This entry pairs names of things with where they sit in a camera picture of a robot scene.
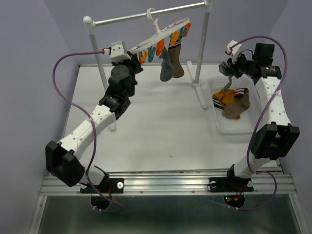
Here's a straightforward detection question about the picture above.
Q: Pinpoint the white round clip hanger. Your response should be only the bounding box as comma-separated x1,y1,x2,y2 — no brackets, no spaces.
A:
130,8,190,58

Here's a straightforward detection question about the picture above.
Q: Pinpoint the yellow sock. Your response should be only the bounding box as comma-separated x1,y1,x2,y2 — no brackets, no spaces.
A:
212,89,243,120

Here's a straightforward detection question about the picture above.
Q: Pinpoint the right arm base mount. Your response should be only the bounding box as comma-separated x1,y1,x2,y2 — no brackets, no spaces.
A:
207,177,254,193

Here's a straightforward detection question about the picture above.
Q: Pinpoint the grey sock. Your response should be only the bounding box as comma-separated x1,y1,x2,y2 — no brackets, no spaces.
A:
218,61,234,91
158,48,174,82

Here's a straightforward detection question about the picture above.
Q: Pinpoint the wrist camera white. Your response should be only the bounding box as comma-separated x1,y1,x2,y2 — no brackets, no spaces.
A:
102,41,131,63
225,40,242,63

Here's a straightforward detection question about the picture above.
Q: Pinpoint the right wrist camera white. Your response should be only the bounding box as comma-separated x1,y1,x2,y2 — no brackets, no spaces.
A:
225,40,242,63

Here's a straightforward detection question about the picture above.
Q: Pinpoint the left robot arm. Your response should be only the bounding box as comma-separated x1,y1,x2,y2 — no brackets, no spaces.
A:
45,51,143,187

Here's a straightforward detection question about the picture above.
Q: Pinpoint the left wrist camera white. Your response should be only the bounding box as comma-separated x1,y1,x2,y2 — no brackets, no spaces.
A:
102,41,131,63

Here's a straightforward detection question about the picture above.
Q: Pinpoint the white plastic basket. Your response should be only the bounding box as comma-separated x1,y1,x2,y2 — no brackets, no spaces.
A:
207,76,261,134

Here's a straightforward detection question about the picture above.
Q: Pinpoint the teal clothespin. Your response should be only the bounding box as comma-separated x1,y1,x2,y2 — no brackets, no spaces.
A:
148,46,156,62

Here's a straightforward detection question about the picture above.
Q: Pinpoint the aluminium rail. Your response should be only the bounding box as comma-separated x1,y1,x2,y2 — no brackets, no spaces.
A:
39,173,297,196

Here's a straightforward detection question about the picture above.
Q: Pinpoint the white clothes rack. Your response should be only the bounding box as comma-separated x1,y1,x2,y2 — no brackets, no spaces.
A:
82,0,213,132

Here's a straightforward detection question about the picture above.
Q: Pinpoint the beige striped sock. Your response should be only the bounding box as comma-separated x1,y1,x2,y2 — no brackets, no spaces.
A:
168,44,185,78

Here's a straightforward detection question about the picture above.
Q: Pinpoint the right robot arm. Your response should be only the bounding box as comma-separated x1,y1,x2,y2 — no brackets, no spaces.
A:
224,40,300,190

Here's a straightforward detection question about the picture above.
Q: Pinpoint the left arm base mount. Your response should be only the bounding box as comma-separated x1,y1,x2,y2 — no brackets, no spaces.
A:
90,166,124,195

